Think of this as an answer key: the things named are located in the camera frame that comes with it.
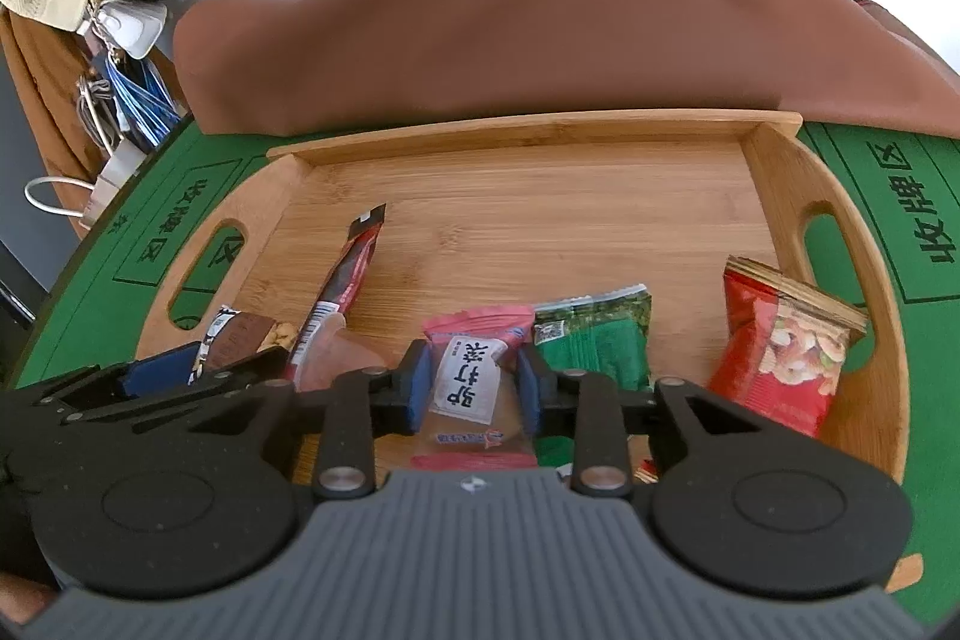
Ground person's left forearm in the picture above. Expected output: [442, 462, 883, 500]
[0, 569, 57, 630]

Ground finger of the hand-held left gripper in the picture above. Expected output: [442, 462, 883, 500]
[34, 344, 203, 408]
[64, 347, 293, 435]

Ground blue cables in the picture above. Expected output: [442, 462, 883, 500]
[105, 59, 181, 146]

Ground white cable loop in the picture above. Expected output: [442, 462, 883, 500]
[25, 176, 98, 221]

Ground jelly cup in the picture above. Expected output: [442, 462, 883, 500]
[296, 314, 391, 393]

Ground green snack packet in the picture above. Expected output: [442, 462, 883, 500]
[532, 284, 652, 468]

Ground long red stick packet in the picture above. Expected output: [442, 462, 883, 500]
[281, 203, 387, 386]

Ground wooden tray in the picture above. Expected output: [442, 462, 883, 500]
[142, 111, 925, 600]

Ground white handbag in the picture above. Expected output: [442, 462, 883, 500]
[90, 0, 167, 56]

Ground white charger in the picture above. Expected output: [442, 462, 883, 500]
[82, 149, 147, 221]

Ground red nut packet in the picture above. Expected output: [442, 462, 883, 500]
[705, 256, 869, 438]

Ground pink cracker packet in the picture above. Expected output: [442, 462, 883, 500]
[411, 304, 541, 470]

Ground white coiled cables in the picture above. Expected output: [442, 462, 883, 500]
[75, 74, 125, 150]

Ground brown cloth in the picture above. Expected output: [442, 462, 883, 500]
[172, 0, 960, 142]

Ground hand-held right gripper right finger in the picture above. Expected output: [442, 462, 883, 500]
[514, 344, 770, 498]

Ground dark grey object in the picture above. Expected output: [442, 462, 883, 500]
[0, 239, 38, 319]

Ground black-white chocolate nut bar packet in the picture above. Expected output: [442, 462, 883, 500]
[191, 306, 293, 382]

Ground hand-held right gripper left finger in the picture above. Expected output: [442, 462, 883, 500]
[180, 340, 436, 498]

